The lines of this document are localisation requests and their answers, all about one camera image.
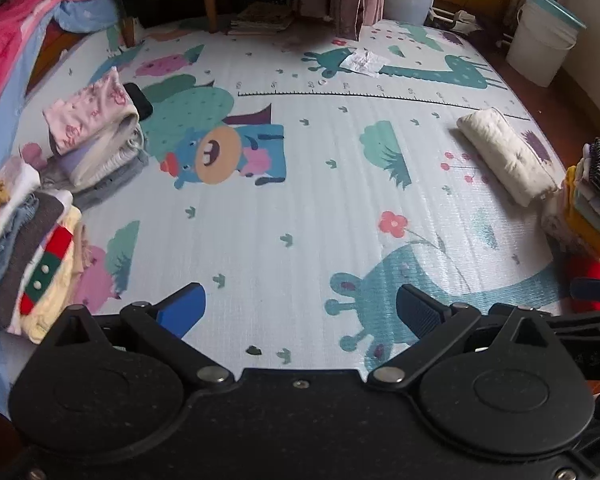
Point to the white radiator pipes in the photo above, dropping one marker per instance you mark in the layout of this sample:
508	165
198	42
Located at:
454	19

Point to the pale yellow red-green trimmed garment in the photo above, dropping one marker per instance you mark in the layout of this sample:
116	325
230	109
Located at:
52	280

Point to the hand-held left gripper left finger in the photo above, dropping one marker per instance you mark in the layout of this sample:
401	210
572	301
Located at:
180	310

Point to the grey folded garment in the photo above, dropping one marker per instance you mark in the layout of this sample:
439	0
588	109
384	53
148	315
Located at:
107	187

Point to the cream folded garment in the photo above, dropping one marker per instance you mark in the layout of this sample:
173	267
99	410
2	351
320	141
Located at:
115	147

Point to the black phone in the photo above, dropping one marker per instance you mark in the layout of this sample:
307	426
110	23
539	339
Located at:
139	100

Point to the crumpled white paper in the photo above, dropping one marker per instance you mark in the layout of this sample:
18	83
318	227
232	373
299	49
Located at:
362	62

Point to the stack of books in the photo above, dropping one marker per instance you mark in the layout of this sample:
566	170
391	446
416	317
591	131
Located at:
262	17

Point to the stack of folded clothes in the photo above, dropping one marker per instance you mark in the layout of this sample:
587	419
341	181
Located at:
592	200

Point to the white garment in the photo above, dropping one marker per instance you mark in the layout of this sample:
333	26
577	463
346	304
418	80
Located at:
22	182

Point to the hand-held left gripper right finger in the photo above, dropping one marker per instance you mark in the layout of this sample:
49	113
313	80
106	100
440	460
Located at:
419	307

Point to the pink blanket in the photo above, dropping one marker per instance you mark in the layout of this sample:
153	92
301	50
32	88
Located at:
10	35

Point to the cartoon animal play mat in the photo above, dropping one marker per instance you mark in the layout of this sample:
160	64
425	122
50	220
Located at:
330	185

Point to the light blue quilt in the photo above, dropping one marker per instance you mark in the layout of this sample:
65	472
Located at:
82	12

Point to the cream rolled cloth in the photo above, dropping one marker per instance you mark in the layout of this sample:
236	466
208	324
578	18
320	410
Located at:
504	160

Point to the white bucket with teal lid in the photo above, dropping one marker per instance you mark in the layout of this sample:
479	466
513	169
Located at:
542	40

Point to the red object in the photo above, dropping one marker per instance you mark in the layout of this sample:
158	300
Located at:
594	267

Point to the blue denim garment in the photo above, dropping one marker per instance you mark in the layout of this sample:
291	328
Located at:
2	262

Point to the pile of folded clothes left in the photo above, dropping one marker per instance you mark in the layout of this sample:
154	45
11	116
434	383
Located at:
27	255

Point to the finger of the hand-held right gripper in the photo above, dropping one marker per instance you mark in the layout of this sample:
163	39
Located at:
597	289
587	322

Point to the pink floral folded garment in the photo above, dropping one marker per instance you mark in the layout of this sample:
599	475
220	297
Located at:
87	115

